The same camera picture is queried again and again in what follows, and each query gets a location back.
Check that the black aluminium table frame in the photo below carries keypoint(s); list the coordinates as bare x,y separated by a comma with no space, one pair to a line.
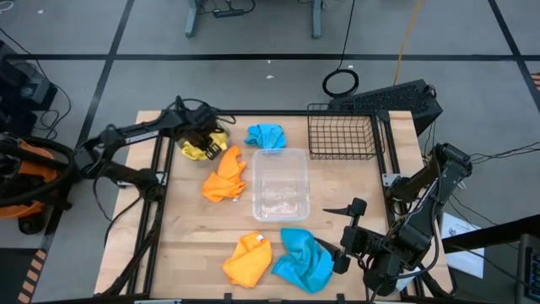
270,112

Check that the gray desk leg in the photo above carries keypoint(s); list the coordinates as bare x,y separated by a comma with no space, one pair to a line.
316,19
192,19

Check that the small blue microfiber towel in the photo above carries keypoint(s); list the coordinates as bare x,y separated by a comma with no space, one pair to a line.
266,136

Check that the large blue microfiber towel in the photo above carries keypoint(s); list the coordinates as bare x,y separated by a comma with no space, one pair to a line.
299,262

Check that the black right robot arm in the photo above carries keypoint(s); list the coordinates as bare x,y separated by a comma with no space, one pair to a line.
422,228

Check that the gray plastic bin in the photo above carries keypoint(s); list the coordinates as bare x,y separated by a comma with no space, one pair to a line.
179,145

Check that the black equipment box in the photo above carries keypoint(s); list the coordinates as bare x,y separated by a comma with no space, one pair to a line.
21,84

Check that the gray equipment cabinet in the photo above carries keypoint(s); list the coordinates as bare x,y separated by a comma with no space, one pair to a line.
529,270

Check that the clear plastic bin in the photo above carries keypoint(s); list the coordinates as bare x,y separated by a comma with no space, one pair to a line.
280,186

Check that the white plastic wrapper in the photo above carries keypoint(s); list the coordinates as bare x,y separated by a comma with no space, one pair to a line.
408,279

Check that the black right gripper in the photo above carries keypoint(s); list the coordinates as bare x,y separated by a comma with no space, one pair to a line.
358,245

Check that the black computer tower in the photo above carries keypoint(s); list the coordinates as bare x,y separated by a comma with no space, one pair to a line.
388,99

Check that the orange microfiber towel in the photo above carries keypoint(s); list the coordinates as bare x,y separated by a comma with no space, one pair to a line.
223,181
249,262

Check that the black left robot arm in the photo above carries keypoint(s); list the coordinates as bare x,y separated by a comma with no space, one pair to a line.
126,135

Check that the black power strip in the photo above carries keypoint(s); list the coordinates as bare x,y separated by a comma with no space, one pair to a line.
230,13

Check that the orange and black vacuum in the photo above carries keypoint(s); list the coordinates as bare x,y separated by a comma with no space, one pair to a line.
38,166

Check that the white paper sheet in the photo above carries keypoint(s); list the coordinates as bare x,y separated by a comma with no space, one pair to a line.
455,226

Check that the black beam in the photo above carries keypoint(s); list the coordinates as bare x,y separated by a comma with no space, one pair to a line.
489,236

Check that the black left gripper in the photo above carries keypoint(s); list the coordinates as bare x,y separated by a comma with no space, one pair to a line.
202,128

